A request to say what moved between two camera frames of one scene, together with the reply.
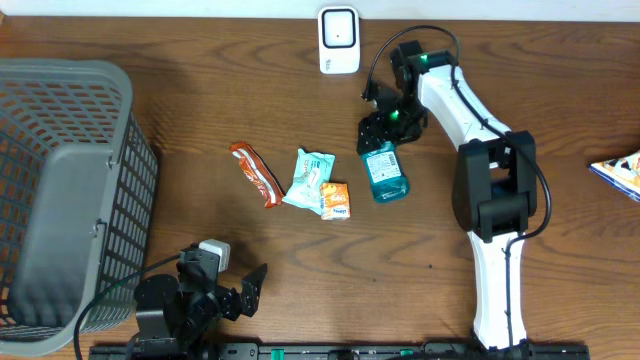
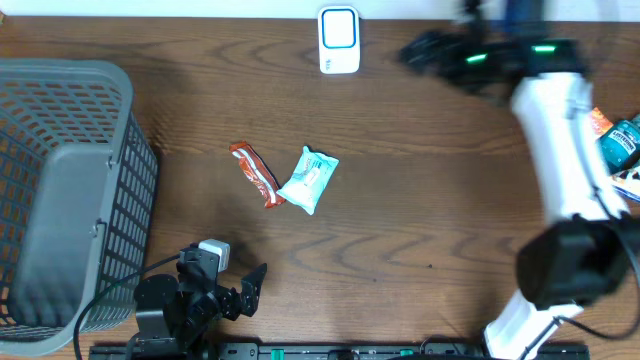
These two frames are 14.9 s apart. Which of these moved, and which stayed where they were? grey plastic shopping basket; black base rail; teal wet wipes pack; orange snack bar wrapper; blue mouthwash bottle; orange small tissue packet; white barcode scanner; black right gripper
Moved: orange small tissue packet; blue mouthwash bottle; black right gripper
Stayed: white barcode scanner; teal wet wipes pack; black base rail; orange snack bar wrapper; grey plastic shopping basket
